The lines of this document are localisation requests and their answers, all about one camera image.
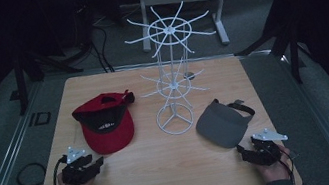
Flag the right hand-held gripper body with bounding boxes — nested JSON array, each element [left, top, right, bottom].
[[242, 124, 294, 171]]

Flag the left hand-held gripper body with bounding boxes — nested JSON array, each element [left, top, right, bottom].
[[56, 142, 100, 185]]

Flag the red and black cap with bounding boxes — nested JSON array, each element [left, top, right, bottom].
[[68, 88, 144, 160]]

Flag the white wire display rack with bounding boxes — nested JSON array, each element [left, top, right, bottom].
[[118, 0, 233, 142]]

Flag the person's right hand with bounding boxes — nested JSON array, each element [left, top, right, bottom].
[[252, 142, 297, 185]]

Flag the right hand-held gripper cable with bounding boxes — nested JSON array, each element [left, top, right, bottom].
[[275, 144, 303, 185]]

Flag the black coiled cable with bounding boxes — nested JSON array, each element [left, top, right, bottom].
[[14, 160, 50, 185]]

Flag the black floor bracket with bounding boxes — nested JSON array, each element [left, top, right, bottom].
[[26, 110, 54, 128]]

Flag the black floor cables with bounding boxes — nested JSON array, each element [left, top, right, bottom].
[[86, 22, 117, 77]]

